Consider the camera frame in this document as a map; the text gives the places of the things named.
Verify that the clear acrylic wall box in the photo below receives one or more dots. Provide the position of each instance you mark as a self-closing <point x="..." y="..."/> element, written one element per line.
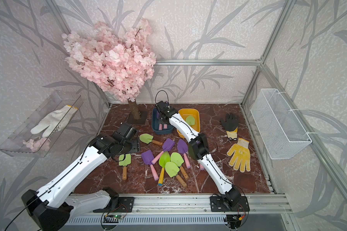
<point x="36" y="136"/>

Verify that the aluminium front rail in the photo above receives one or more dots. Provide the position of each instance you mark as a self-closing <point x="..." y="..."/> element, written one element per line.
<point x="190" y="204"/>

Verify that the yellow dotted work glove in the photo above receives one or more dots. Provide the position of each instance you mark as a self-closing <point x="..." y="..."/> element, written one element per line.
<point x="240" y="156"/>

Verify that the pink artificial blossom tree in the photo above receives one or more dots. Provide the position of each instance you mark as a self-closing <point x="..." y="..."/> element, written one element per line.
<point x="120" y="66"/>

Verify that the green shovel wooden handle front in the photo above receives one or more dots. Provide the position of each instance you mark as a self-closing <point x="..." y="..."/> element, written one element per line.
<point x="172" y="170"/>

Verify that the purple square shovel pink handle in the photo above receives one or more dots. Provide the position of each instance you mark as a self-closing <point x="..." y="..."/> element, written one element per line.
<point x="167" y="146"/>

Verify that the purple square shovel centre left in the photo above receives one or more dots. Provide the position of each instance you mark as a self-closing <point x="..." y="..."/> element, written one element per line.
<point x="147" y="157"/>

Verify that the white cotton glove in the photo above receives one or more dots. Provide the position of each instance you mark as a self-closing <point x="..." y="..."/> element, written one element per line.
<point x="55" y="121"/>

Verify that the green shovel yellow handle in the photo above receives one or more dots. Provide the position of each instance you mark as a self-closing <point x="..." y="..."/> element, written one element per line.
<point x="162" y="162"/>

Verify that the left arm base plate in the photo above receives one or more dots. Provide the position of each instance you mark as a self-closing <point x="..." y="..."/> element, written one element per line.
<point x="121" y="204"/>

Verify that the green shovel wooden handle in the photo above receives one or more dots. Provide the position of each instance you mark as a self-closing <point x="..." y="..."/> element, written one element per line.
<point x="190" y="120"/>
<point x="178" y="160"/>
<point x="147" y="138"/>
<point x="124" y="161"/>
<point x="172" y="170"/>

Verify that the black rubber glove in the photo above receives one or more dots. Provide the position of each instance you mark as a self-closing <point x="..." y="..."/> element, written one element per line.
<point x="230" y="124"/>

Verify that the pink blossoms in box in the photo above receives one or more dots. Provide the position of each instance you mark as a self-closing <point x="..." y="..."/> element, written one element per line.
<point x="38" y="144"/>

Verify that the purple pointed shovel pink handle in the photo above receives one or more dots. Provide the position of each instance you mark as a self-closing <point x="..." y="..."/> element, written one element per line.
<point x="183" y="149"/>

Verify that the white wire mesh basket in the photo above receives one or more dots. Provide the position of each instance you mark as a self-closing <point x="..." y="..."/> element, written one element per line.
<point x="281" y="131"/>

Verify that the dark teal storage box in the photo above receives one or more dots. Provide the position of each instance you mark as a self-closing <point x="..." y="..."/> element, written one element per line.
<point x="158" y="127"/>

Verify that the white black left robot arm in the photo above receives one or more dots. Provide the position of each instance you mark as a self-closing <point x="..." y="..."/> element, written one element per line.
<point x="53" y="204"/>

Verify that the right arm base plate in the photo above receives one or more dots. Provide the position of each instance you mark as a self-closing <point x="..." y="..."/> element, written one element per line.
<point x="220" y="204"/>

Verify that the yellow storage box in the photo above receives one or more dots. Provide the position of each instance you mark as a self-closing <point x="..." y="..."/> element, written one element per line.
<point x="184" y="112"/>

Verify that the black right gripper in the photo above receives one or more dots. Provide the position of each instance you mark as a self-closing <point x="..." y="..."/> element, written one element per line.
<point x="159" y="121"/>

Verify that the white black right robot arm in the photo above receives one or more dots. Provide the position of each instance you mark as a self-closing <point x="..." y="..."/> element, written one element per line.
<point x="199" y="150"/>

